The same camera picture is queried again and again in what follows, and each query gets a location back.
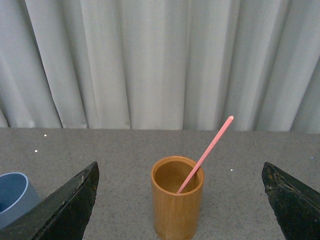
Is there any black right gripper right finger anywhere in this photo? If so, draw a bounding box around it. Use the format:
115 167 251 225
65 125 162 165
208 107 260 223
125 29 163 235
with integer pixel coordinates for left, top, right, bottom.
261 162 320 240

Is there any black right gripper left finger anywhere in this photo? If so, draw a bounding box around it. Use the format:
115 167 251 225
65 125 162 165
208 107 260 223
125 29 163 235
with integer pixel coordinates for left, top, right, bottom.
0 161 100 240

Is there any white pleated curtain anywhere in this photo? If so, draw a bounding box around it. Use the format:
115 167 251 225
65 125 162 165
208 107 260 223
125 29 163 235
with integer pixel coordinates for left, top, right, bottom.
0 0 320 134

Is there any blue plastic cup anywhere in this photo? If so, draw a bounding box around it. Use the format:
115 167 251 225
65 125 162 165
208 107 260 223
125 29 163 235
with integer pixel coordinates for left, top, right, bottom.
0 172 42 229

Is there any pink chopstick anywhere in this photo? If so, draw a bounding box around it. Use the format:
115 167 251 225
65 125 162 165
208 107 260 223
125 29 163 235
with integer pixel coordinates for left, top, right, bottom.
176 115 234 194

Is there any bamboo chopstick holder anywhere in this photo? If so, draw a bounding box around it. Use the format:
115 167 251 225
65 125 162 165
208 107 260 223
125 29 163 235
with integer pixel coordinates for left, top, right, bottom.
150 156 205 240

